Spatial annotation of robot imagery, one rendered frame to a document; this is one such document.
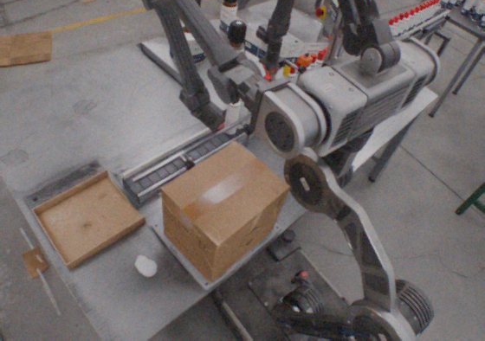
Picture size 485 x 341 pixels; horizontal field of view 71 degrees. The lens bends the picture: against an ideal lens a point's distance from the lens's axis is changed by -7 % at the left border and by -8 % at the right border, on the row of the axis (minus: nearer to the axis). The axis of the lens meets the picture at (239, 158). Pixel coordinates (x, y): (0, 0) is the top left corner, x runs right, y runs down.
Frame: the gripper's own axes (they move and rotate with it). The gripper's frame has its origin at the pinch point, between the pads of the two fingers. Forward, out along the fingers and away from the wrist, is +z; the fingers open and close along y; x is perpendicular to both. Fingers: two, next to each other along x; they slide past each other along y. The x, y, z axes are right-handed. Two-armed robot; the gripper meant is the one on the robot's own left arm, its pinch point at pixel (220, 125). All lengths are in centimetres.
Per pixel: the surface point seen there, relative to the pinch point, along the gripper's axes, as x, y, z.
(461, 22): -180, -12, 166
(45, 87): 41, 78, -18
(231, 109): -7.5, -0.3, -1.5
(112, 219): 49, -5, -25
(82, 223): 55, 0, -31
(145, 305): 55, -37, -29
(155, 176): 29.5, -1.0, -14.4
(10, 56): 82, 247, 53
